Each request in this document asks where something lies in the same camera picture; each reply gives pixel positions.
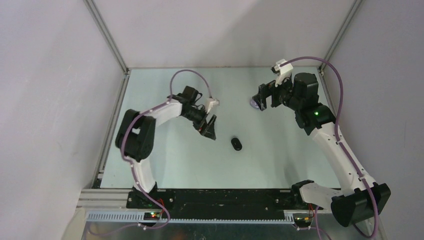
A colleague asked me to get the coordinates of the lavender earbud charging case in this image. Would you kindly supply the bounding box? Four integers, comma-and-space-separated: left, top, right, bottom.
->
249, 99, 260, 110

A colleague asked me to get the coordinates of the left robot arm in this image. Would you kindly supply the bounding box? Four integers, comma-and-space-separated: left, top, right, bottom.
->
115, 86, 220, 208

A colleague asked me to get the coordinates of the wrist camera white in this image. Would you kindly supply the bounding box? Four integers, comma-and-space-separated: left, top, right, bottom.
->
271, 59, 294, 87
204, 97, 220, 114

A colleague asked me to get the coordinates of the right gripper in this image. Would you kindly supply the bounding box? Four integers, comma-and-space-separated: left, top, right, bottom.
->
253, 72, 302, 111

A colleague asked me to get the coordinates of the controller board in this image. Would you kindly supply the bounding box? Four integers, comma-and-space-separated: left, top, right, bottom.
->
143, 212, 162, 221
293, 217, 314, 229

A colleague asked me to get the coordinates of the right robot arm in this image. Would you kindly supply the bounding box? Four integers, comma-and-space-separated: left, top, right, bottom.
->
252, 72, 391, 227

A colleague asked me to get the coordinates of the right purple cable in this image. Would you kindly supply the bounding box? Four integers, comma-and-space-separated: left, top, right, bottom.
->
281, 56, 381, 239

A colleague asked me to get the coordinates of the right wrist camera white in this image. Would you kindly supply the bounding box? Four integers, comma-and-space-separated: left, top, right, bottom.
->
271, 59, 294, 87

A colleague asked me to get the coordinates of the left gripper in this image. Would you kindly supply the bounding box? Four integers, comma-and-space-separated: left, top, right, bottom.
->
182, 105, 217, 140

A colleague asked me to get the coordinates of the grey slotted cable duct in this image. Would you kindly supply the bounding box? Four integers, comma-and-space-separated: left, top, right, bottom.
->
86, 210, 295, 224

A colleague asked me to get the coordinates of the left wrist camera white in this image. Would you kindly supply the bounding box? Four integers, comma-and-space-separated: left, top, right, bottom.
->
204, 97, 220, 114

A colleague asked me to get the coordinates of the right controller board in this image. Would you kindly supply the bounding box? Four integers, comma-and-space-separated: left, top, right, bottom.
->
293, 217, 314, 229

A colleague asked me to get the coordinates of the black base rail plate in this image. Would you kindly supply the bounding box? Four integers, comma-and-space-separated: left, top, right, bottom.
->
126, 188, 311, 220

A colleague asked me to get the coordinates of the black earbud charging case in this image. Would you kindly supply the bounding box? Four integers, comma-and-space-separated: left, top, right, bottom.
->
230, 137, 243, 151

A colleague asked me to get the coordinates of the left controller board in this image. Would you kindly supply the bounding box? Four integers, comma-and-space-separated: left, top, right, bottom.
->
143, 212, 162, 221

